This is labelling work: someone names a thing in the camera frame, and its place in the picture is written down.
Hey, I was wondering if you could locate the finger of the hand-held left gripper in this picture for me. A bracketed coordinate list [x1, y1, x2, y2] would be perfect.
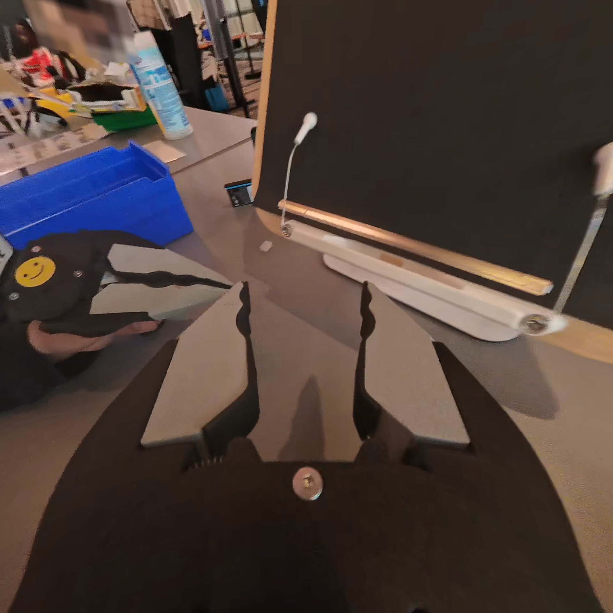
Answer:
[90, 284, 230, 322]
[106, 244, 235, 291]

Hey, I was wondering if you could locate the open cardboard box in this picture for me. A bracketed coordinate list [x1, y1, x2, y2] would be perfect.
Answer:
[71, 82, 147, 116]

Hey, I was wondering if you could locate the blue plastic bin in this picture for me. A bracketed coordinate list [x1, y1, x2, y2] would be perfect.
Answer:
[0, 140, 195, 251]

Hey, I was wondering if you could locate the yellow plastic item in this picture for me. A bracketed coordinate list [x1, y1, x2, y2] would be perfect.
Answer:
[29, 88, 79, 120]

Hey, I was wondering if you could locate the black wooden book stand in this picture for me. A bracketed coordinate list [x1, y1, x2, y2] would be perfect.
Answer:
[250, 0, 613, 366]

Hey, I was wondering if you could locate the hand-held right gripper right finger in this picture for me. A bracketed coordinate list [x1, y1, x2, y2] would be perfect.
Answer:
[353, 281, 471, 452]

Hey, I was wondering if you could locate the green plastic bin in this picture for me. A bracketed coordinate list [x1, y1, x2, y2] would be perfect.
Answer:
[90, 102, 160, 134]

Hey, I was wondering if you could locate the metal wire page holder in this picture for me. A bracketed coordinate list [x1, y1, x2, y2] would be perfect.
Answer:
[279, 111, 319, 237]
[551, 142, 613, 318]

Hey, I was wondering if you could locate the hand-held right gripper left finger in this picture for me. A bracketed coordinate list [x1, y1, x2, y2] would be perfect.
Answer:
[140, 281, 261, 456]

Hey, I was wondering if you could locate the white wipes canister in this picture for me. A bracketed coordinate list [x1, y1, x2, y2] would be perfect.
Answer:
[125, 30, 194, 141]

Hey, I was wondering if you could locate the person's left hand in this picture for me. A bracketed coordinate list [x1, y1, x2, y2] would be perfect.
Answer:
[28, 320, 162, 363]

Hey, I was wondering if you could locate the white barcode label sheet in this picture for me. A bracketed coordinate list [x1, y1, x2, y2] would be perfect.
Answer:
[142, 140, 187, 166]

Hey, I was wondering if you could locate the printed paper sheet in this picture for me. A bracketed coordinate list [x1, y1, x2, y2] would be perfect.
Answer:
[0, 125, 113, 175]

